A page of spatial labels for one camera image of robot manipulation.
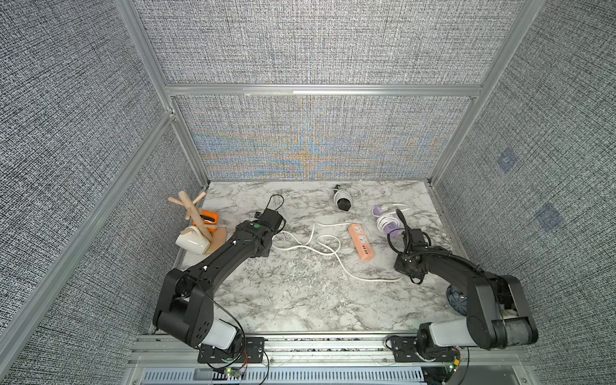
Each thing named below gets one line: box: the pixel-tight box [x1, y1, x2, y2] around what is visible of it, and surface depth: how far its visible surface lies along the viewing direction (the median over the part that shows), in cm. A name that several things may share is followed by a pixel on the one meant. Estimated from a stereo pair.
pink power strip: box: [348, 222, 376, 262], surface depth 97 cm
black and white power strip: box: [332, 184, 362, 212], surface depth 108 cm
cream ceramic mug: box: [174, 225, 211, 256], surface depth 89 cm
